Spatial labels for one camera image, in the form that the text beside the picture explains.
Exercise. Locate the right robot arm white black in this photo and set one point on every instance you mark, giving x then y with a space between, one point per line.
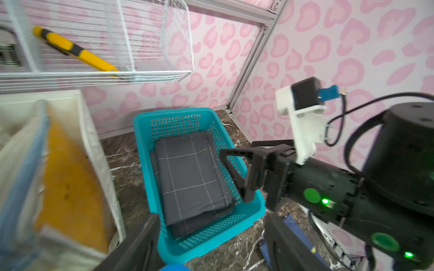
389 203

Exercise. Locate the yellow utility knife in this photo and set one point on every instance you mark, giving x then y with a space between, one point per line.
67 47

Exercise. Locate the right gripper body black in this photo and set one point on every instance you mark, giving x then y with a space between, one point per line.
278 164

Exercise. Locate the white wire wall shelf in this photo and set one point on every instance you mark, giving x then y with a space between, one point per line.
147 41

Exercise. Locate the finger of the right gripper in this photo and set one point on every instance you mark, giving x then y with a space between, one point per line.
272 143
255 159

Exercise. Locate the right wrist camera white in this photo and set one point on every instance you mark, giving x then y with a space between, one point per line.
304 103

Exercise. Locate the teal plastic basket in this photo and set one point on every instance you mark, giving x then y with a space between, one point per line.
151 126

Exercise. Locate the dark grey checked pillowcase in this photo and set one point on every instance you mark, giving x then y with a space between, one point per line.
190 179
189 226

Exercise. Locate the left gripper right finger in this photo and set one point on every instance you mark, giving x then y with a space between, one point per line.
288 247

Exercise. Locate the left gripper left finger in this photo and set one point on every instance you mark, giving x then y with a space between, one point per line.
139 251

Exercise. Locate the brown paper envelopes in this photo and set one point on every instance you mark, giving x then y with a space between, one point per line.
54 216

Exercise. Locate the white file organiser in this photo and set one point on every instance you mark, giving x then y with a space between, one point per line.
72 112

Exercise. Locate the navy blue pillowcase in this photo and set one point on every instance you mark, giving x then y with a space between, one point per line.
295 237

